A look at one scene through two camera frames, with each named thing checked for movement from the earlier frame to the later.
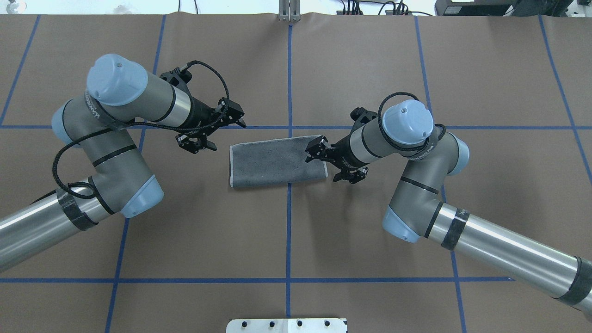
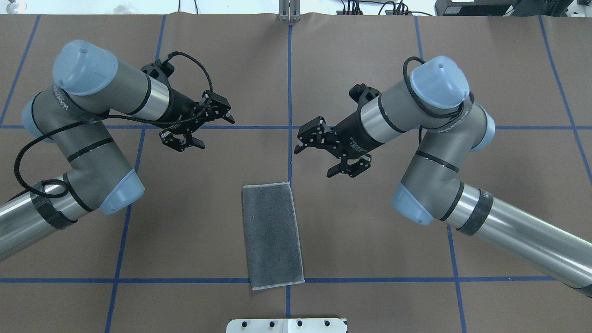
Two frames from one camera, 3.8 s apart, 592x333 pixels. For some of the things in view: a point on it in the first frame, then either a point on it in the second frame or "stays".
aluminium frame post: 289,10 stays
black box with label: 472,8 stays
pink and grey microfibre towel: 274,161 to 274,249
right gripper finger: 315,149 to 316,133
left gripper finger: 194,144 to 170,140
